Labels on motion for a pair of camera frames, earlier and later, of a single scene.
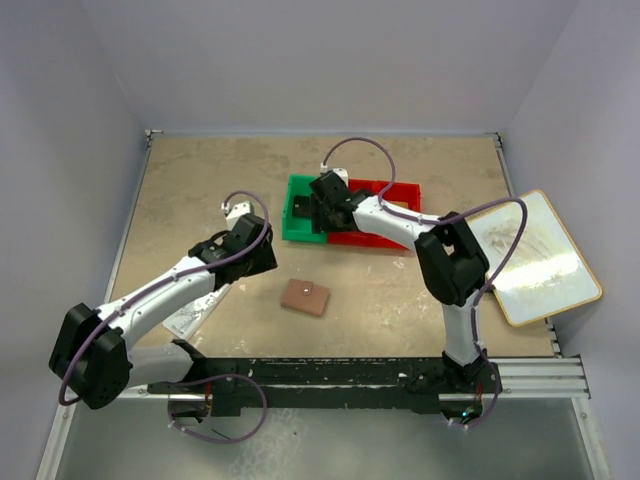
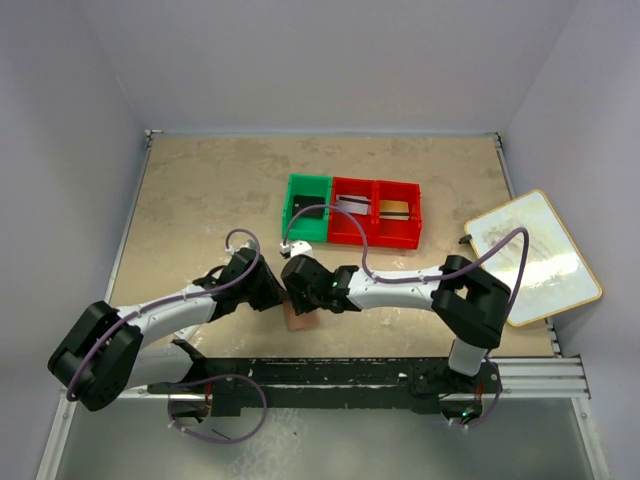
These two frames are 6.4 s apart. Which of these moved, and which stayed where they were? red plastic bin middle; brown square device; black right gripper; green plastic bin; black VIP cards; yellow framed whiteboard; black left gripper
Moved: brown square device; black left gripper; black right gripper
Stayed: yellow framed whiteboard; black VIP cards; red plastic bin middle; green plastic bin
